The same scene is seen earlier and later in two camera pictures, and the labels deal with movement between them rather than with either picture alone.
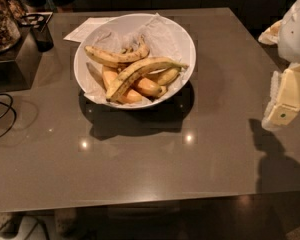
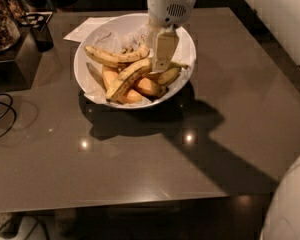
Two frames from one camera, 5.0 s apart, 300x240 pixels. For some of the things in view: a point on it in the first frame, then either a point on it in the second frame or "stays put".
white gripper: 296,34 → 168,10
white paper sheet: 84,28 stays put
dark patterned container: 5,27 stays put
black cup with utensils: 36,19 stays put
